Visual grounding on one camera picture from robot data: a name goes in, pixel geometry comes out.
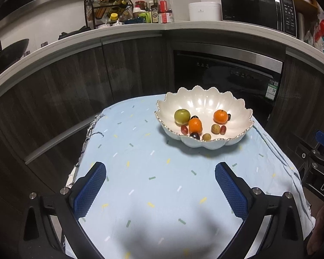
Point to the green apple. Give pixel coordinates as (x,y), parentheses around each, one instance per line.
(182,116)

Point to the wide dark wood cabinet door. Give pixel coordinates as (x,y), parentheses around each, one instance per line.
(56,91)

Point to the black gas stove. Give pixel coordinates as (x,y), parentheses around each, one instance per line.
(70,33)

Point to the cluster of condiment bottles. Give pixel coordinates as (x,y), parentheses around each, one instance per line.
(162,12)

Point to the white kitchen countertop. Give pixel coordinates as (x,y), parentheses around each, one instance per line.
(124,32)

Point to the white scalloped bowl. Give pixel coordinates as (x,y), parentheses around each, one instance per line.
(205,99)

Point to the black wok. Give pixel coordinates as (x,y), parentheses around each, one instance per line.
(13,50)

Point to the dark purple plum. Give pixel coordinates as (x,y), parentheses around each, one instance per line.
(195,117)
(194,135)

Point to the mandarin orange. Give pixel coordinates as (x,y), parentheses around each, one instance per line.
(195,125)
(220,116)

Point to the red cherry tomato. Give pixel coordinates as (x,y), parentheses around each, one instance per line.
(223,129)
(184,129)

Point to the built-in black oven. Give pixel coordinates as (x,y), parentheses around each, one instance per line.
(218,72)

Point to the brown longan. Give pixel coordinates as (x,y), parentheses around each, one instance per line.
(215,128)
(206,137)

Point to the black microwave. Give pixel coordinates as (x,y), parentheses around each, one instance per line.
(248,6)

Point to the narrow dark wood cabinet door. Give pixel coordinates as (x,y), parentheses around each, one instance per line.
(137,67)

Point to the light blue patterned tablecloth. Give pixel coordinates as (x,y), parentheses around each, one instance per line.
(151,167)

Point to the green cup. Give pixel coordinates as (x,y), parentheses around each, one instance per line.
(143,18)

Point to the steel bottle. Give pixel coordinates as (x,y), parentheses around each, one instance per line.
(301,27)

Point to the person's right hand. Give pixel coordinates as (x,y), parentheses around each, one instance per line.
(321,221)

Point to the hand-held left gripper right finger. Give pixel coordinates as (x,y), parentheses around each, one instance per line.
(230,191)

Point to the white rice cooker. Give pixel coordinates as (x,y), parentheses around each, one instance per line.
(205,11)

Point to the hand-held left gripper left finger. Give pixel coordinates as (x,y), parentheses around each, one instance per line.
(90,188)

